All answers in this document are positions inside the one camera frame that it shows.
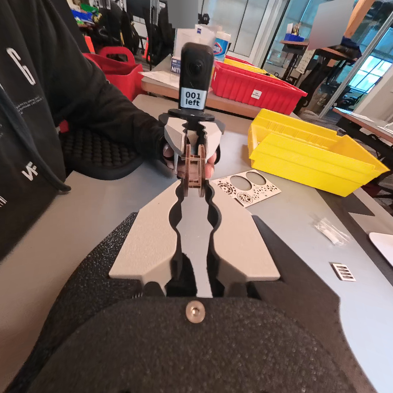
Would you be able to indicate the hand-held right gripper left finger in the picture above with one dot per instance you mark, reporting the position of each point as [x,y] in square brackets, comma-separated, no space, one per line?
[147,245]

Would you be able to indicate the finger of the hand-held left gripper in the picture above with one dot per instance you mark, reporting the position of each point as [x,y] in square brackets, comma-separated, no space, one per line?
[213,138]
[175,135]

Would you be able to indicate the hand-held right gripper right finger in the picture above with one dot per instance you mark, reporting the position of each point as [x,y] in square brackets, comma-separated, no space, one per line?
[242,245]

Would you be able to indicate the wooden spool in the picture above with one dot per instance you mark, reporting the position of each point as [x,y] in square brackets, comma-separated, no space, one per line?
[201,184]

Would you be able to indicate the wooden standing desk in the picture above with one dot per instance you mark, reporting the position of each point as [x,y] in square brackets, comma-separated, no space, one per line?
[337,53]

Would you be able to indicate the person's left hand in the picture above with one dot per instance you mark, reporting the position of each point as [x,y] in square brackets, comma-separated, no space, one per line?
[168,155]

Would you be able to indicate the blue glove box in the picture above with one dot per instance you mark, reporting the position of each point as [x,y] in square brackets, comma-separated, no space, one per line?
[175,66]

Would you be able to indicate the white wipes canister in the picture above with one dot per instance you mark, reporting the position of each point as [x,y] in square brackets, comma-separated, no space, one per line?
[221,47]

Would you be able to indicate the white cardboard box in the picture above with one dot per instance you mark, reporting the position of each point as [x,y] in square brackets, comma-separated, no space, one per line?
[193,35]

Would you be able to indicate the red plastic tote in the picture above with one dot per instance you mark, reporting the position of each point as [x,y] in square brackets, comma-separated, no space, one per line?
[245,86]

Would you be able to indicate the laser-cut wooden sheet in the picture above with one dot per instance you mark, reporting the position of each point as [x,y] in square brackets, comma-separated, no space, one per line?
[274,189]

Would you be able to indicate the red plastic basket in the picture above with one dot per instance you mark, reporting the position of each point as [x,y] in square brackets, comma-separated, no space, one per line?
[116,67]

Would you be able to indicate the clear plastic bag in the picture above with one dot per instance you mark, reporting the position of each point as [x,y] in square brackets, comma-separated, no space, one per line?
[331,231]

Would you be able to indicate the yellow plastic bin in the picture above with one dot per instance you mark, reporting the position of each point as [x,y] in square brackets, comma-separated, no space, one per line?
[307,165]

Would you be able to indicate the small slotted wooden piece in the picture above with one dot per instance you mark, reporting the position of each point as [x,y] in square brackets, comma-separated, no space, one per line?
[342,271]

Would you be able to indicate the blue storage bin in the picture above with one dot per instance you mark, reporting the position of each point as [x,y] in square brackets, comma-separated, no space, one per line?
[294,37]

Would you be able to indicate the white paper sheet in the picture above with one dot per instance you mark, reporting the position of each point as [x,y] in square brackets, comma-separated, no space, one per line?
[305,61]

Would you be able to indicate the orange traffic cone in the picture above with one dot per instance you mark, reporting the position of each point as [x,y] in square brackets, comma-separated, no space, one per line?
[89,44]

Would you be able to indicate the white flat device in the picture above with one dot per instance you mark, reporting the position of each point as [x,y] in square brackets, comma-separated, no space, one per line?
[383,245]

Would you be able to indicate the wooden side table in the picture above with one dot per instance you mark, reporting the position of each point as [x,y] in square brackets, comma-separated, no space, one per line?
[362,121]

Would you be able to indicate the person's black hoodie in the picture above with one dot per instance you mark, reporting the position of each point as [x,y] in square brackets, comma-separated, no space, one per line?
[24,122]

